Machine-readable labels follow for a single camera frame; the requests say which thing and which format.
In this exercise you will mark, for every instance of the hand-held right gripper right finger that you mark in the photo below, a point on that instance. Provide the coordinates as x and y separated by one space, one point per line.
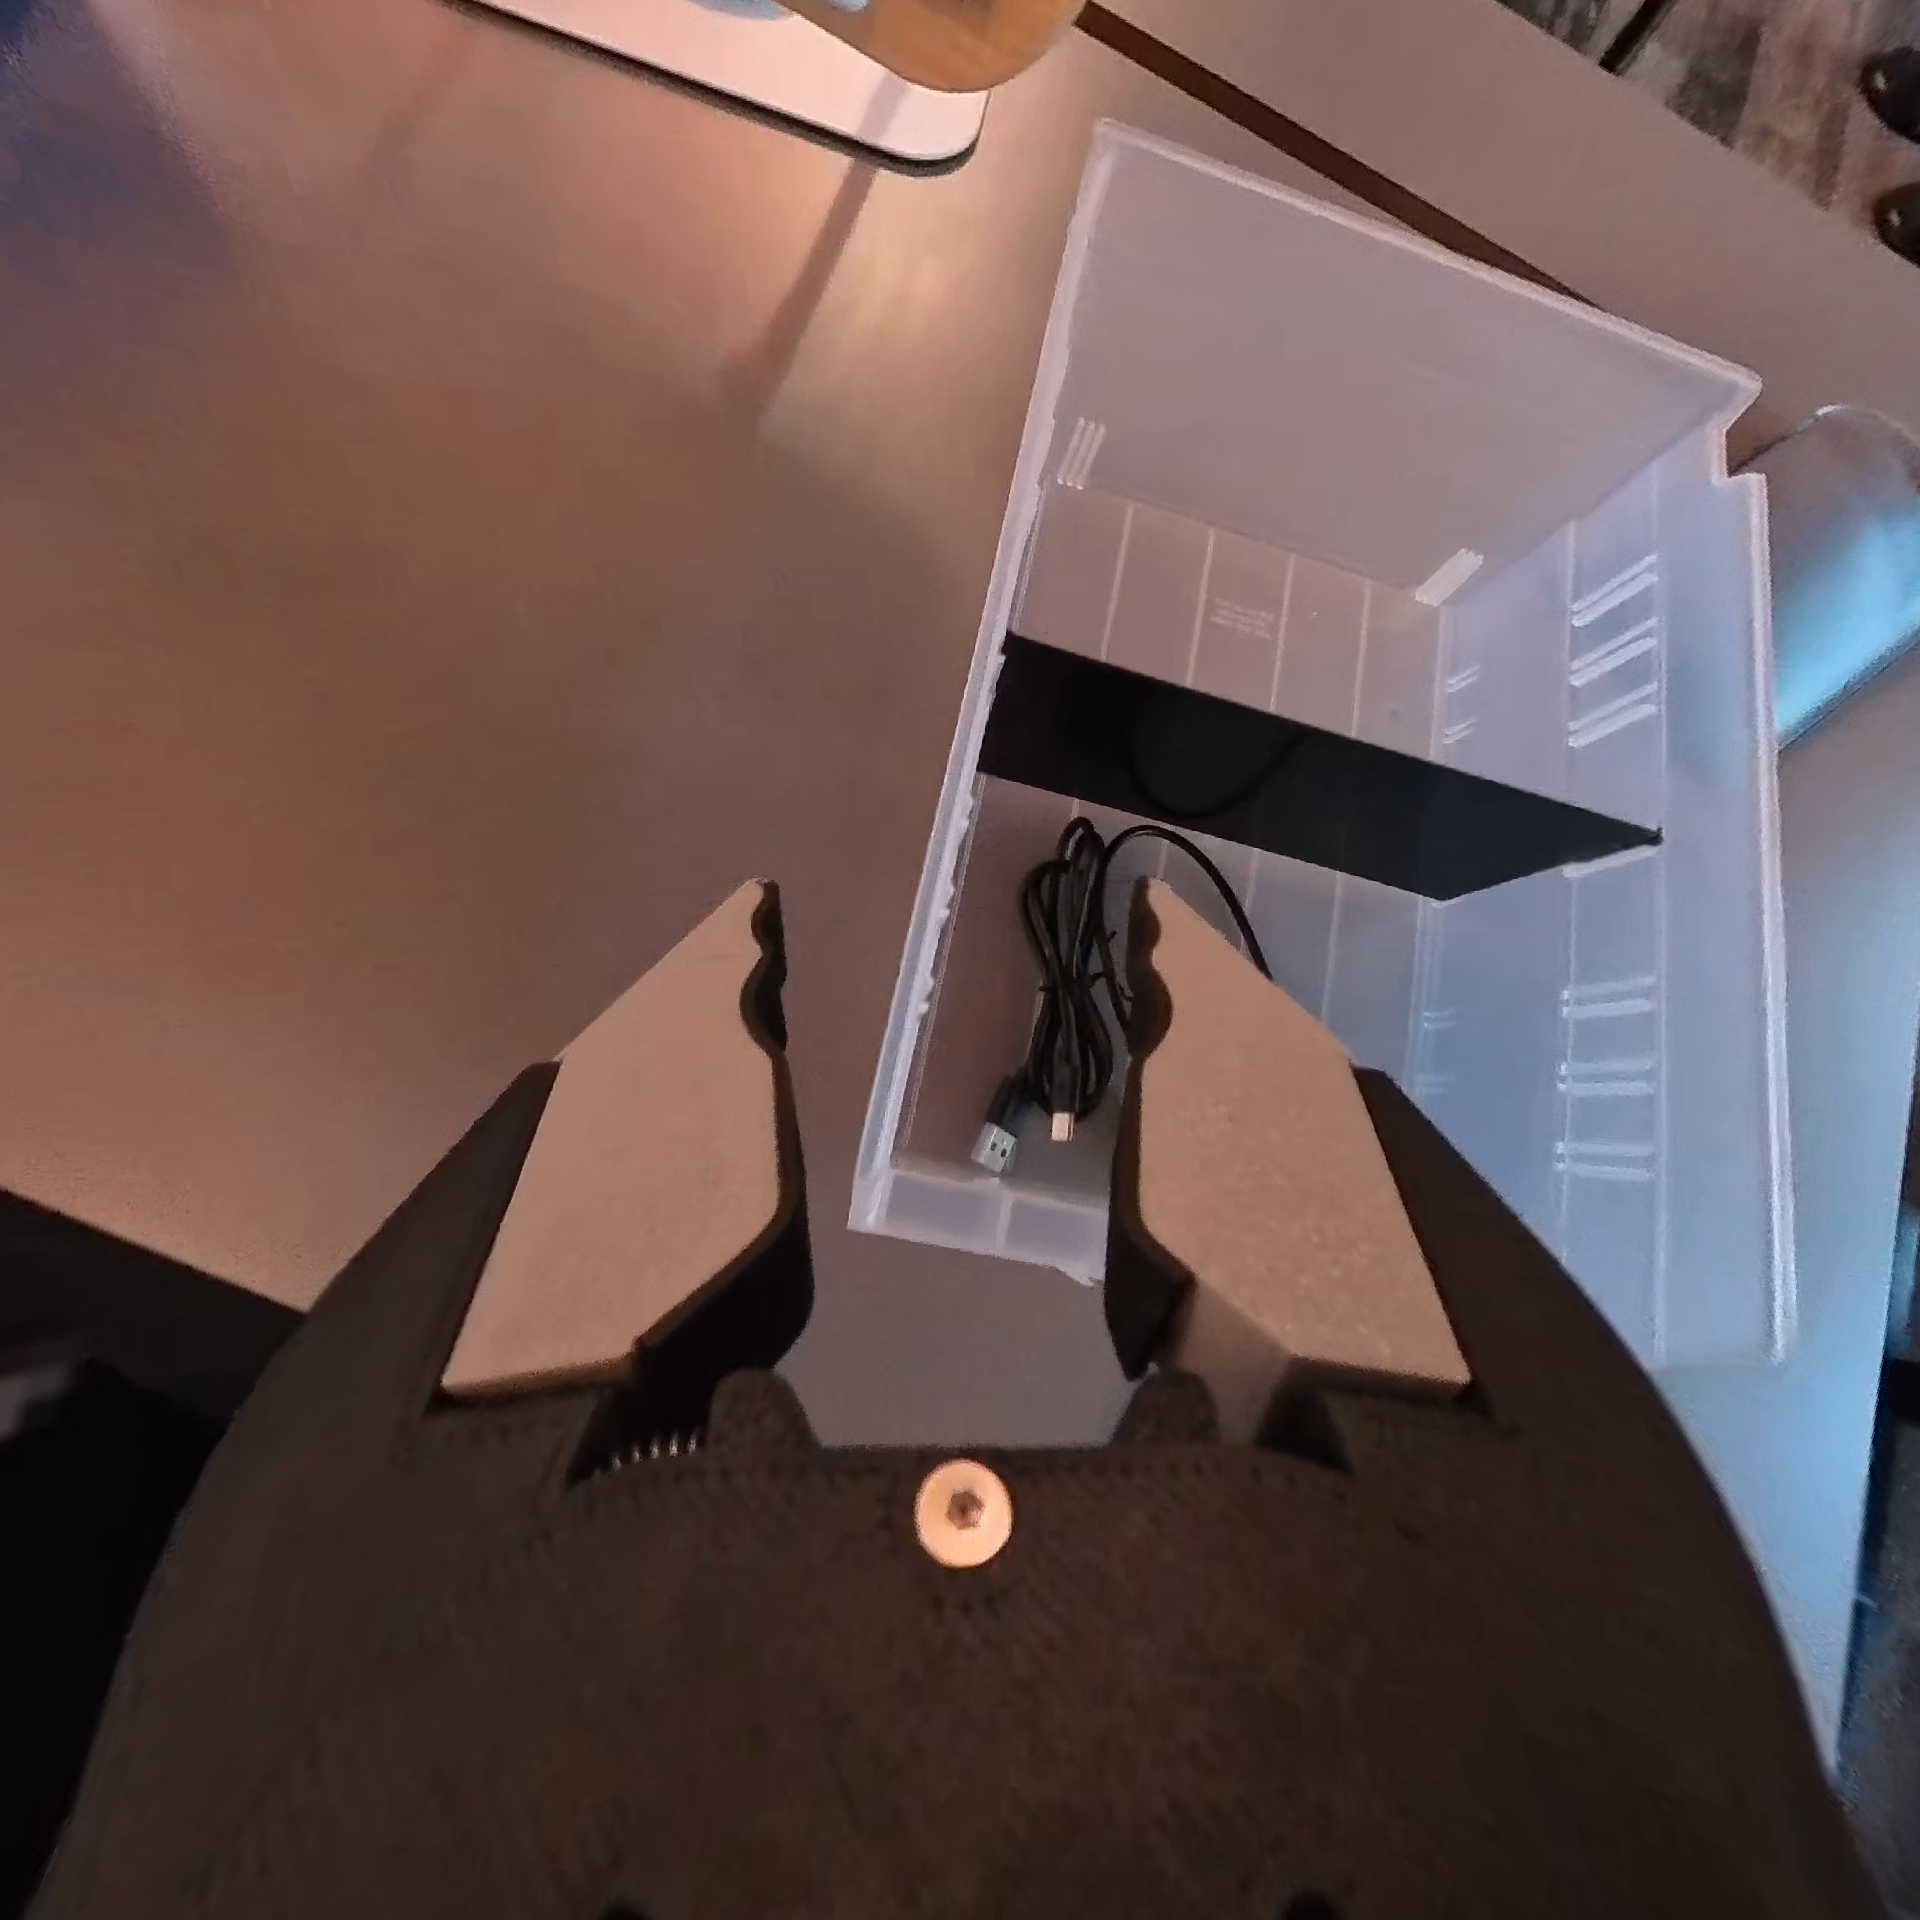
1289 1200

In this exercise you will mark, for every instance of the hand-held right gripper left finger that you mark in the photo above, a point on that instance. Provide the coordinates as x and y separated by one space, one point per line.
661 1171

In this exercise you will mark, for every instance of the clear plastic bin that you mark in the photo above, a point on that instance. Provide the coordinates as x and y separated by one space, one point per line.
1349 420

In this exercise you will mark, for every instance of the clear plastic lid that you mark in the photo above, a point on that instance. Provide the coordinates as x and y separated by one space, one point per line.
1845 570

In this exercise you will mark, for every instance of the white stand base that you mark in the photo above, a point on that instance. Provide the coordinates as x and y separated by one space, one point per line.
721 75

